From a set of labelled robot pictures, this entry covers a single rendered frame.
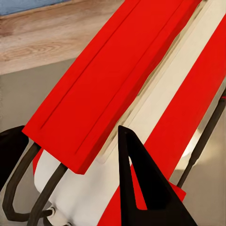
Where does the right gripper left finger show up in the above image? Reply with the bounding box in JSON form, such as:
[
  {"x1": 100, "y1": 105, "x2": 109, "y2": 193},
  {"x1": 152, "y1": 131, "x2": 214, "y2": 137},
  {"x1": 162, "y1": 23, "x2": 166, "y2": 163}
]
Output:
[{"x1": 0, "y1": 125, "x2": 29, "y2": 192}]

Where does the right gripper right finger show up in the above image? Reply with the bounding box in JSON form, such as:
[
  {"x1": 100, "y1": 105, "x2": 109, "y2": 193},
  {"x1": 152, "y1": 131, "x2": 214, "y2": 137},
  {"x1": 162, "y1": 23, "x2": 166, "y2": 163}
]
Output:
[{"x1": 118, "y1": 125, "x2": 198, "y2": 226}]

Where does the radio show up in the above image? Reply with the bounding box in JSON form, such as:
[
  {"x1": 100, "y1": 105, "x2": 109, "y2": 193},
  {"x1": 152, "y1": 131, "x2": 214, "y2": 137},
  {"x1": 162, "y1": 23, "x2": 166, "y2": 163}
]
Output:
[{"x1": 2, "y1": 0, "x2": 226, "y2": 226}]

